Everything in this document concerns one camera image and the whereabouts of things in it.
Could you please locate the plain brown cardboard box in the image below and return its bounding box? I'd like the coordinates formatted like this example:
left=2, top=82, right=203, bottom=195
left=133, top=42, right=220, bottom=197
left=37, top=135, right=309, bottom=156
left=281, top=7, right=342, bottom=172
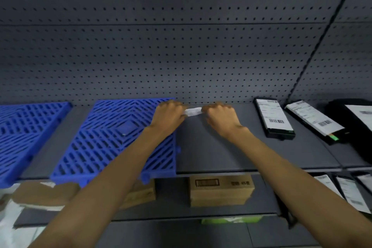
left=119, top=179, right=157, bottom=210

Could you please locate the person's left hand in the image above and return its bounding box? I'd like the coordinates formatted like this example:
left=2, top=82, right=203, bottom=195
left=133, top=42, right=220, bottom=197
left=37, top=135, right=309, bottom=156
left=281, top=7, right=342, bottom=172
left=150, top=99, right=189, bottom=138

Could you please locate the person's right forearm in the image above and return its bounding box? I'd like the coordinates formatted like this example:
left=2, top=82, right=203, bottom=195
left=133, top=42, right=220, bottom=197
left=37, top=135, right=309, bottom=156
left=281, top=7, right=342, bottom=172
left=231, top=127, right=372, bottom=248

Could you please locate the white paper label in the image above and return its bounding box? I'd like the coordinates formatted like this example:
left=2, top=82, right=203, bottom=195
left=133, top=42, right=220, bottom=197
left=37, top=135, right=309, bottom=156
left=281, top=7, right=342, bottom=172
left=183, top=107, right=203, bottom=117

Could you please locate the brown padded envelope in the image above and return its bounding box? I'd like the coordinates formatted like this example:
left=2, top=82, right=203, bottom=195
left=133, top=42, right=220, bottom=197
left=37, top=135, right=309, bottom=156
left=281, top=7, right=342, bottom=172
left=11, top=181, right=81, bottom=208

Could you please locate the black bag package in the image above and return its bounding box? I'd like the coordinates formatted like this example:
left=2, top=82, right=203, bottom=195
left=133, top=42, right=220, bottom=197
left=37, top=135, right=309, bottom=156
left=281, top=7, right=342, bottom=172
left=352, top=171, right=372, bottom=196
left=325, top=98, right=372, bottom=165

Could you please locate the brown cardboard box black print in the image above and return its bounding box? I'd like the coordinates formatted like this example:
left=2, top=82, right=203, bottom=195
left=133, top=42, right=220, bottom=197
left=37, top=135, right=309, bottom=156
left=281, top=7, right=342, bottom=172
left=189, top=174, right=256, bottom=208

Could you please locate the blue plastic grid mat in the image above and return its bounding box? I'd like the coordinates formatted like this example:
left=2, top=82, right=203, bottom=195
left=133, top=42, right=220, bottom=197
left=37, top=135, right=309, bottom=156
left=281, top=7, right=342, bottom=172
left=50, top=98, right=181, bottom=188
left=0, top=102, right=72, bottom=189

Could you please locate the person's left forearm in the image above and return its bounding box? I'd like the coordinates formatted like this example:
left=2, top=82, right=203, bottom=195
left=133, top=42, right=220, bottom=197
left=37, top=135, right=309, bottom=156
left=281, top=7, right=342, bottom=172
left=29, top=125, right=178, bottom=248

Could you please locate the person's right hand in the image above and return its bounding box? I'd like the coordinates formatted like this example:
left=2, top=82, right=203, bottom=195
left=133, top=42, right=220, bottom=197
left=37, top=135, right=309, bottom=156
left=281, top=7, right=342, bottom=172
left=201, top=102, right=250, bottom=141

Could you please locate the grey pegboard shelving unit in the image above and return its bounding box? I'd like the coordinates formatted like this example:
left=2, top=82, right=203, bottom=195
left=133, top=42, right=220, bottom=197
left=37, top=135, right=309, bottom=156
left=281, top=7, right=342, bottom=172
left=0, top=0, right=372, bottom=248

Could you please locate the green printed box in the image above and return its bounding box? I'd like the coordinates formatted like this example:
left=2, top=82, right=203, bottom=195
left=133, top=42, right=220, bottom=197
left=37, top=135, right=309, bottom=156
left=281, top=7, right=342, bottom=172
left=200, top=215, right=263, bottom=225

